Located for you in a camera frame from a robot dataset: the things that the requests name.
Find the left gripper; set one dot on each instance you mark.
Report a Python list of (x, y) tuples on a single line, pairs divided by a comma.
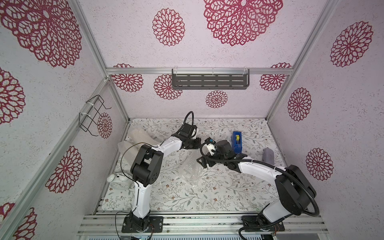
[(198, 145)]

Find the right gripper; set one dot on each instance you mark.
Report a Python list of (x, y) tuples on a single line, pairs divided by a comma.
[(203, 161)]

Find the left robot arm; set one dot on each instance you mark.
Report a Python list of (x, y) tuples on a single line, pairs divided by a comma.
[(146, 170)]

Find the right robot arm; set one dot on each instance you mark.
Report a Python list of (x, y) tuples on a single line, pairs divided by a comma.
[(296, 194)]

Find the blue tape dispenser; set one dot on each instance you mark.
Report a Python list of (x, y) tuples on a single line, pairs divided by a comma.
[(237, 142)]

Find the white alarm clock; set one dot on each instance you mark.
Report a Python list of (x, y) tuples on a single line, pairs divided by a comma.
[(118, 181)]

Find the grey slotted wall shelf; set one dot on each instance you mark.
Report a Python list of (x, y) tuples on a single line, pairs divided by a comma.
[(181, 81)]

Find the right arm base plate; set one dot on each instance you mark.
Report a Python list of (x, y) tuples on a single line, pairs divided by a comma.
[(261, 224)]

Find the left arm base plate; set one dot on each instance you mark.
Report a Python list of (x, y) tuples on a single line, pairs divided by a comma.
[(153, 223)]

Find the black wire wall rack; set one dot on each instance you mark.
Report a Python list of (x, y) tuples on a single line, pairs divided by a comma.
[(96, 121)]

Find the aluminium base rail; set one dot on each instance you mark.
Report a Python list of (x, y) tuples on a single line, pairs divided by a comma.
[(110, 224)]

